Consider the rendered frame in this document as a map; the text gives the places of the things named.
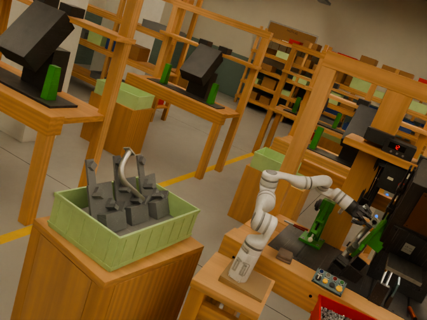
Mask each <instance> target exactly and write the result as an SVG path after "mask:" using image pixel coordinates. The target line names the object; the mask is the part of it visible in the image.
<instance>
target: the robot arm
mask: <svg viewBox="0 0 427 320"><path fill-rule="evenodd" d="M279 179H283V180H286V181H288V182H289V183H291V184H292V185H293V186H294V187H296V188H298V189H306V190H311V189H314V188H315V189H316V190H317V191H318V192H319V193H320V194H322V195H324V196H326V197H329V198H331V199H332V200H333V201H334V202H336V203H337V204H338V205H339V206H340V207H341V208H340V210H339V211H338V214H341V213H342V212H343V211H346V212H347V213H348V214H350V215H351V217H352V221H351V223H355V224H357V225H361V226H362V225H366V226H367V227H368V228H372V227H371V226H370V225H369V224H368V222H367V221H366V220H365V219H364V217H367V218H369V220H371V219H372V218H373V217H372V216H371V215H372V212H371V210H370V208H369V206H368V205H367V204H365V205H363V206H362V205H359V204H358V203H357V202H356V201H355V200H354V199H352V198H351V197H350V196H348V195H347V194H345V193H344V192H343V191H342V190H341V189H339V188H336V189H334V190H333V189H330V186H331V185H332V179H331V178H330V177H329V176H327V175H318V176H313V177H304V176H298V175H292V174H289V173H284V172H280V171H275V170H264V171H263V172H262V176H261V180H260V183H259V193H258V195H257V199H256V204H255V210H254V214H253V216H252V219H251V222H250V226H251V228H252V229H253V230H255V231H257V232H259V233H261V234H249V235H248V236H247V237H246V238H245V240H244V242H243V244H242V246H241V248H240V250H239V252H238V254H237V256H236V258H235V259H234V262H233V264H232V266H231V268H230V270H229V274H228V276H230V277H231V278H233V279H234V280H235V281H237V282H238V283H245V282H246V281H247V279H248V278H249V276H250V274H251V272H252V270H253V268H254V267H255V265H256V263H257V261H258V259H259V257H260V255H261V253H262V251H263V249H264V247H265V246H266V244H267V242H268V241H269V238H270V237H271V235H272V234H273V232H274V231H275V228H276V226H277V224H278V219H277V218H276V217H274V216H273V215H270V214H269V213H268V212H270V211H271V210H273V208H274V207H275V203H276V196H275V190H276V188H277V185H278V181H279ZM364 209H365V210H366V211H364ZM363 216H364V217H363ZM356 218H357V219H359V221H358V220H356Z"/></svg>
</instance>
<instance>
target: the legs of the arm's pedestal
mask: <svg viewBox="0 0 427 320"><path fill-rule="evenodd" d="M212 300H213V298H211V297H209V296H207V295H205V294H203V293H202V292H200V291H198V290H196V289H194V288H192V287H190V290H189V293H188V295H187V298H186V301H185V303H184V306H183V308H182V311H181V313H180V316H179V320H252V319H250V318H249V317H247V316H244V315H243V314H240V316H239V318H238V317H236V316H234V315H232V314H230V313H228V312H226V311H224V310H222V309H221V308H219V307H217V306H215V305H213V304H212Z"/></svg>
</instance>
